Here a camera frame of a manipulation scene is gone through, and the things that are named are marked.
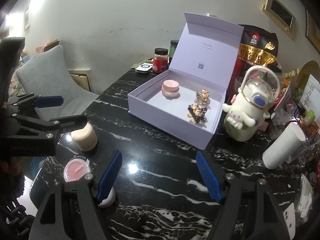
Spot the dark bear hair clip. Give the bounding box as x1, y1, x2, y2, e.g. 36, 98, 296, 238
187, 104, 207, 124

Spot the white paper roll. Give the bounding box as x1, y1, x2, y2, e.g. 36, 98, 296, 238
262, 122, 306, 170

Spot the white round case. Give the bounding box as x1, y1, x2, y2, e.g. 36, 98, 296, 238
98, 187, 116, 208

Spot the pink blush compact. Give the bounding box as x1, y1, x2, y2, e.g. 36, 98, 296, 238
63, 155, 93, 183

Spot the red spice jar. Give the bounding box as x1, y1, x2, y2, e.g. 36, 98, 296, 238
152, 48, 168, 73

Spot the grey leaf pattern cushion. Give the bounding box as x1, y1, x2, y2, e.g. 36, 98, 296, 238
16, 45, 98, 121

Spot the gold picture frame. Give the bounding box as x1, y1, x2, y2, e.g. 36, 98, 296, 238
262, 0, 296, 38

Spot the pink round lidded jar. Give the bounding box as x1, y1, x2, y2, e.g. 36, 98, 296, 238
161, 80, 180, 99

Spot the black oatmeal bag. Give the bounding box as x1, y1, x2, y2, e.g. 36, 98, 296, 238
238, 24, 279, 66

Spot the open lavender gift box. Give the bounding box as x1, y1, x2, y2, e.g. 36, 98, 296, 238
127, 13, 244, 150

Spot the white card tin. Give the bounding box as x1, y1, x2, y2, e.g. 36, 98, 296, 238
135, 63, 152, 74

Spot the clear bear hair clip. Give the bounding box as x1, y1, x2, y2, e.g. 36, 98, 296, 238
194, 89, 210, 105

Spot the white cinnamoroll water bottle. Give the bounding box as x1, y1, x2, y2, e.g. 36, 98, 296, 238
222, 66, 281, 142

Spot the green jar black lid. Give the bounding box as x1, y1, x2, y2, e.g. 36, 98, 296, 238
169, 40, 179, 64

